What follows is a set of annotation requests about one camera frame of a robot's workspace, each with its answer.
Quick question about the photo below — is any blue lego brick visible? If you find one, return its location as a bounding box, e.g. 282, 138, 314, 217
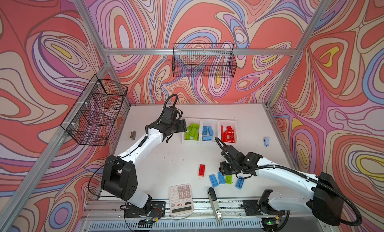
235, 177, 244, 190
208, 126, 214, 137
218, 172, 226, 184
203, 126, 208, 136

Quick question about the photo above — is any green lego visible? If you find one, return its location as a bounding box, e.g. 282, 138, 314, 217
193, 132, 199, 141

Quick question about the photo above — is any red lego brick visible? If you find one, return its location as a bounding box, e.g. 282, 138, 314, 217
199, 164, 206, 177

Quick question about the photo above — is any green lego brick glossy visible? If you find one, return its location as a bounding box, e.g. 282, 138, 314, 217
190, 128, 198, 137

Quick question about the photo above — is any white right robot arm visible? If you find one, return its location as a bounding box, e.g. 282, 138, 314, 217
215, 138, 363, 227

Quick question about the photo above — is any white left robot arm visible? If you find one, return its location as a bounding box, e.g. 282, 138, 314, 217
101, 106, 187, 209

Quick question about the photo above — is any green lego brick studs up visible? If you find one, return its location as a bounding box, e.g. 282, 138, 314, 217
225, 175, 232, 184

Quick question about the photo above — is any white container right compartment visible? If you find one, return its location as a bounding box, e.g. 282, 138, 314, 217
219, 120, 238, 146

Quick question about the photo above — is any white container compartment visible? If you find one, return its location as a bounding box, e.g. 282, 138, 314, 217
182, 118, 203, 145
219, 120, 238, 146

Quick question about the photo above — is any white container left compartment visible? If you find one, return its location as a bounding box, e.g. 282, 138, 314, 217
182, 118, 203, 145

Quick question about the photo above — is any light blue lego studs up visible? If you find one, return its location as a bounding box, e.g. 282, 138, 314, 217
209, 174, 219, 188

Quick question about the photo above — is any light blue small stapler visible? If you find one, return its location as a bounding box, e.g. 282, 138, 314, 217
264, 137, 270, 147

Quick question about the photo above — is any olive small object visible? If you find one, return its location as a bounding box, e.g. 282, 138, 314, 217
130, 131, 136, 141

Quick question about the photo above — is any black silver stapler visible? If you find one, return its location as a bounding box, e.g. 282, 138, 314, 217
207, 187, 223, 222

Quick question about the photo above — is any white pink calculator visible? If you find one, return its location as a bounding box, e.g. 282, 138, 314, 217
169, 184, 194, 217

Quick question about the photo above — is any black wire basket back wall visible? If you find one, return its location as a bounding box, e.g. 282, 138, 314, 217
172, 42, 238, 78

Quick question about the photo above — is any black wire basket wall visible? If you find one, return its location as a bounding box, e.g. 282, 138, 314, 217
61, 75, 128, 146
172, 42, 238, 78

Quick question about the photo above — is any black wire basket left wall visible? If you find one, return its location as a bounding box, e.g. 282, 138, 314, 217
61, 75, 128, 146

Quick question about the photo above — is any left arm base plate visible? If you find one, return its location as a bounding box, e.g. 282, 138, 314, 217
120, 201, 166, 219

